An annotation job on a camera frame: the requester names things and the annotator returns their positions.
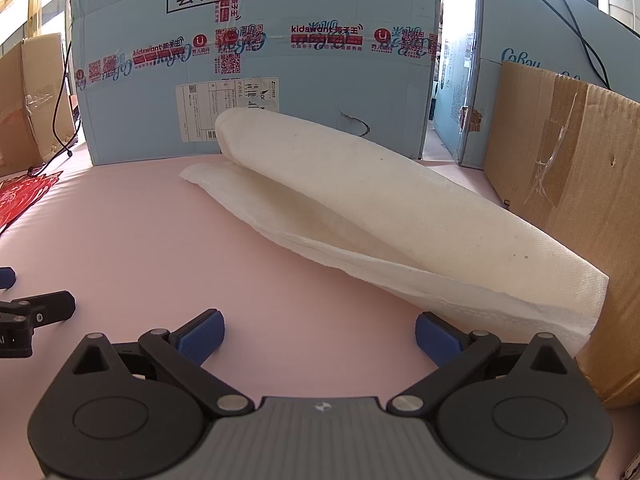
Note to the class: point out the plain light blue cardboard box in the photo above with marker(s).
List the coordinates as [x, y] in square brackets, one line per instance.
[530, 25]

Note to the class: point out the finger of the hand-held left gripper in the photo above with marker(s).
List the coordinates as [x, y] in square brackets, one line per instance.
[6, 278]
[50, 306]

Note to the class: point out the red paper decoration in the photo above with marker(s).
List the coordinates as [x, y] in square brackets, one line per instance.
[22, 195]

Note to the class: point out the wooden window frame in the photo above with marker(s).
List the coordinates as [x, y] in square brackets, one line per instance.
[34, 10]

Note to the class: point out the brown cardboard box with tape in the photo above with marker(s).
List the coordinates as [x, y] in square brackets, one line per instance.
[575, 185]

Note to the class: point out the brown cardboard box with label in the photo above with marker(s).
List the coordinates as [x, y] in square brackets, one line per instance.
[25, 110]

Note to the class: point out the large light blue cardboard box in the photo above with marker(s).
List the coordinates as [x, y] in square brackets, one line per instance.
[310, 85]

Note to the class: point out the white towel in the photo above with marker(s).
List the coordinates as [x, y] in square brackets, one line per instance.
[375, 200]

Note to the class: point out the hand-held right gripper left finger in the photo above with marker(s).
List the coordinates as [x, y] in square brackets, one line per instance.
[202, 336]

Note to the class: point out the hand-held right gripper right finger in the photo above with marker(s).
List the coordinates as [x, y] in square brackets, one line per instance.
[440, 342]

